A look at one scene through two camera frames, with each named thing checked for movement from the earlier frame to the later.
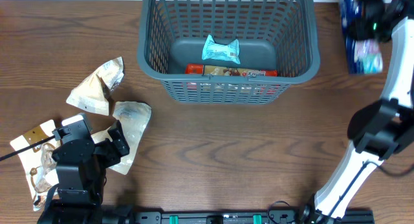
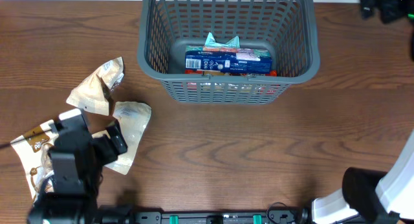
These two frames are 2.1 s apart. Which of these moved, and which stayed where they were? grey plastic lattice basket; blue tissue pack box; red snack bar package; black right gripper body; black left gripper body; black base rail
Moved: black right gripper body; blue tissue pack box
Stayed: red snack bar package; black base rail; black left gripper body; grey plastic lattice basket
